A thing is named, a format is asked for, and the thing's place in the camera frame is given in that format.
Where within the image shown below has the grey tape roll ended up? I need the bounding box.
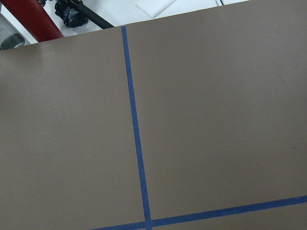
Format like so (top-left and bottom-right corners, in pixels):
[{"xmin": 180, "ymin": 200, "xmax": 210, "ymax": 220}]
[{"xmin": 0, "ymin": 33, "xmax": 25, "ymax": 50}]

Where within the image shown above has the red bottle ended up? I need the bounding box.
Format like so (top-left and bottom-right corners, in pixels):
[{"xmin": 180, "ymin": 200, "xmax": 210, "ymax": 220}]
[{"xmin": 1, "ymin": 0, "xmax": 64, "ymax": 42}]

